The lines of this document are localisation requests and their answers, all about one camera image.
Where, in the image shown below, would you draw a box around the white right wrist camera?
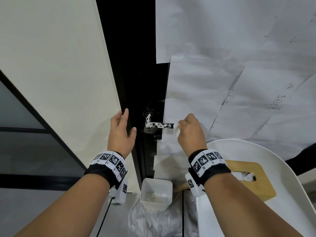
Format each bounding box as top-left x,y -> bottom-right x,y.
185,172 -> 205,197

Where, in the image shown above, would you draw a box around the black left camera cable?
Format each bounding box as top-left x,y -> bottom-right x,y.
96,197 -> 115,237

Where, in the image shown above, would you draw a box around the person's right forearm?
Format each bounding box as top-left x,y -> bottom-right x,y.
203,171 -> 304,237

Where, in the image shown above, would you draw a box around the person's left hand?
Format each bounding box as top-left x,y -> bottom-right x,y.
107,108 -> 137,160

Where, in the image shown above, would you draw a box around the clear bag of screws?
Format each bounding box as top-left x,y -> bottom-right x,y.
142,127 -> 162,136

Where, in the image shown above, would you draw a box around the black wristband with markers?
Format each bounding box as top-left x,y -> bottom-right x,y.
188,149 -> 231,187
84,150 -> 128,188

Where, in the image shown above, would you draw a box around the clear plastic sheet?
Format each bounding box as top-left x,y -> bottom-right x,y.
128,190 -> 198,237

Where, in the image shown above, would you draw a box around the person's right hand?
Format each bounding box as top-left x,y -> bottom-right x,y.
177,113 -> 208,157

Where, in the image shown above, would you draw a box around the black framed glass partition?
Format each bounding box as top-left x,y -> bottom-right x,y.
0,69 -> 87,192

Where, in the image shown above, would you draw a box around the black right wristband with markers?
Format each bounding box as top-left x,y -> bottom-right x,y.
188,149 -> 231,187

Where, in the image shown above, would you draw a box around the black left wristband with markers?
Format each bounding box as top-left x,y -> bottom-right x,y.
84,150 -> 128,188

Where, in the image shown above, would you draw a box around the white plastic chair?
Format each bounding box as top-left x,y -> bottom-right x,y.
196,139 -> 313,237

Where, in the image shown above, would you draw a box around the wooden tissue box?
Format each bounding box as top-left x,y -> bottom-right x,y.
172,159 -> 277,202

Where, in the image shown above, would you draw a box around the black door handle with foam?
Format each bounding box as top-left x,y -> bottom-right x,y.
144,113 -> 179,130

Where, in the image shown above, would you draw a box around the white paper sheets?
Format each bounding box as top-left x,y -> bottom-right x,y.
153,0 -> 316,182

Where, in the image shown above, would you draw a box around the white plastic bin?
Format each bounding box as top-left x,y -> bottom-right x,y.
140,178 -> 173,211

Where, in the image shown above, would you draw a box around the person's left forearm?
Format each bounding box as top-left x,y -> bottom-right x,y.
14,174 -> 110,237

